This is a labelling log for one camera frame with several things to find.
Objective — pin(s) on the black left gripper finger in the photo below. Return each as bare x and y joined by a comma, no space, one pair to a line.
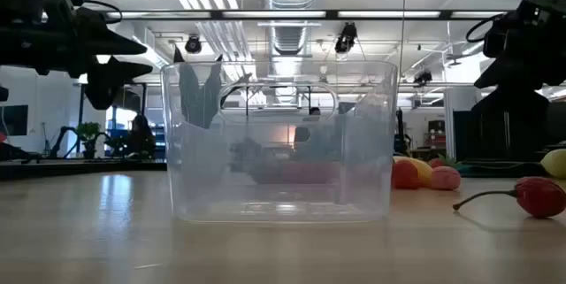
106,43
106,82

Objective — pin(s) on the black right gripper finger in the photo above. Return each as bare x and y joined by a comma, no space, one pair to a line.
513,105
517,76

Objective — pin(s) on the yellow toy lemon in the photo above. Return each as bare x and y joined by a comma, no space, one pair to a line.
555,163

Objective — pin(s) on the red long-stemmed toy fruit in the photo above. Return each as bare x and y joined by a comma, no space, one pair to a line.
539,196

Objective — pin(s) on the pink toy peach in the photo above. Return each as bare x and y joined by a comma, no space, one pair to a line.
444,178

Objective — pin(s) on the yellow toy banana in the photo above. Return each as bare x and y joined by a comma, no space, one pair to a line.
423,171

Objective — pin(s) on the background black robot arm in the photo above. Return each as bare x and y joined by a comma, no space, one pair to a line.
66,130

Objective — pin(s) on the clear plastic tupperware container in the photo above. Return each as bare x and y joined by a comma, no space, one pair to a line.
199,178

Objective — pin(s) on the black partition panels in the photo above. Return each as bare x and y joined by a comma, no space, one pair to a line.
486,142

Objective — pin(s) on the background green potted plant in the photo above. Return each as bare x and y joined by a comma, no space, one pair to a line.
88,132

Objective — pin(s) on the person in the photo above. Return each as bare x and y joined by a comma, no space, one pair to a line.
140,138
302,135

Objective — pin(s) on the green folded cloth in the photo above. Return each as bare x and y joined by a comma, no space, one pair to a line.
464,170

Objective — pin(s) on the potted snake plant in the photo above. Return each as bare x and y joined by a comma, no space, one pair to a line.
199,98

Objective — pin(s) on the background black rig frame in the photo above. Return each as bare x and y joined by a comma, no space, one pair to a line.
135,98

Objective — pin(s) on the dark wall monitor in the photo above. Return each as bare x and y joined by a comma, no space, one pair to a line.
13,120

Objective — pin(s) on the black ceiling camera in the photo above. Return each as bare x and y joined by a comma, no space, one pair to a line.
193,44
346,36
422,77

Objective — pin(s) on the silver ventilation duct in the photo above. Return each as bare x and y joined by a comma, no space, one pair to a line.
289,36

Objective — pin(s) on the black overhead light rail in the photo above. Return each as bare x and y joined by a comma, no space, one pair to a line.
331,14

